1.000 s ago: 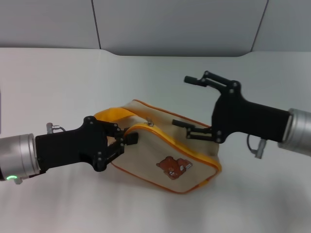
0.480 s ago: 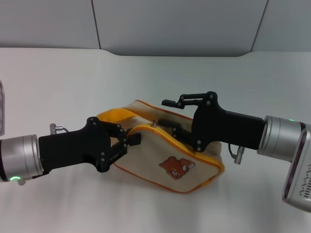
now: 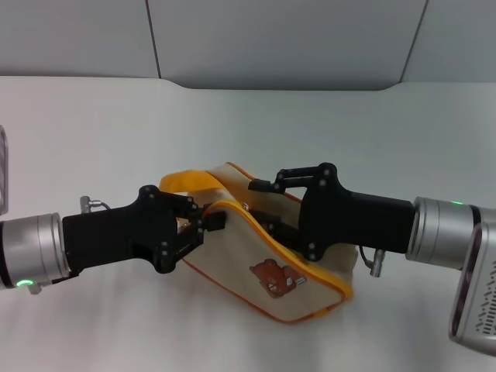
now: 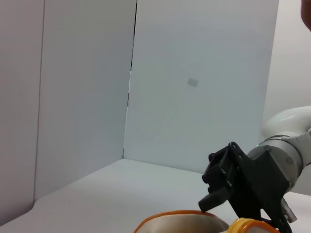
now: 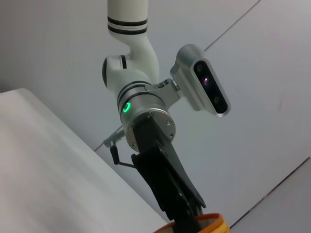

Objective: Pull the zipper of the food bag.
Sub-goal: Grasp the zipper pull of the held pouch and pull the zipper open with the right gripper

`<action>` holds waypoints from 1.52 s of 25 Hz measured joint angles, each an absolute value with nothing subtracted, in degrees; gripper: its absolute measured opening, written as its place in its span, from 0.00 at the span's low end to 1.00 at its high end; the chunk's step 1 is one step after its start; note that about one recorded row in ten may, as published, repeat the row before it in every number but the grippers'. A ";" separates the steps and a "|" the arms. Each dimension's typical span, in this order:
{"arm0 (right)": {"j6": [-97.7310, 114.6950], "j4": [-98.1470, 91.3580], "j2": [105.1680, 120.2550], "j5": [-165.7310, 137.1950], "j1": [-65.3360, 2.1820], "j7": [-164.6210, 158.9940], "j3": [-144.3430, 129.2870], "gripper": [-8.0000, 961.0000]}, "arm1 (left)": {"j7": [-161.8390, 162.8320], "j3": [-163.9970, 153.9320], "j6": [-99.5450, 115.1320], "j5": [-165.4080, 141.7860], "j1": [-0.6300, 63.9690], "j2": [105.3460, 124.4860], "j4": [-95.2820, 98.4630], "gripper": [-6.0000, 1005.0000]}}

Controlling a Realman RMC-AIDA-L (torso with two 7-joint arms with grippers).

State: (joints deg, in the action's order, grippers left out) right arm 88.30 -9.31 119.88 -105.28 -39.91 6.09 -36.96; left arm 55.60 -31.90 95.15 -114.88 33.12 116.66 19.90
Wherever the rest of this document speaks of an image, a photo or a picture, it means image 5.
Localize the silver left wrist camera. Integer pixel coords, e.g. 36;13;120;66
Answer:
170;44;232;118

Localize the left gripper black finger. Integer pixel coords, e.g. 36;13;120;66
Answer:
168;201;203;233

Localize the beige orange bear food bag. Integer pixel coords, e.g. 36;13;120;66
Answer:
151;213;230;233

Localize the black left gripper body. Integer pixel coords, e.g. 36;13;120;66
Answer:
131;118;207;220

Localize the silver plug with black cable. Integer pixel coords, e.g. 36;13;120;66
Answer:
103;129;137;168

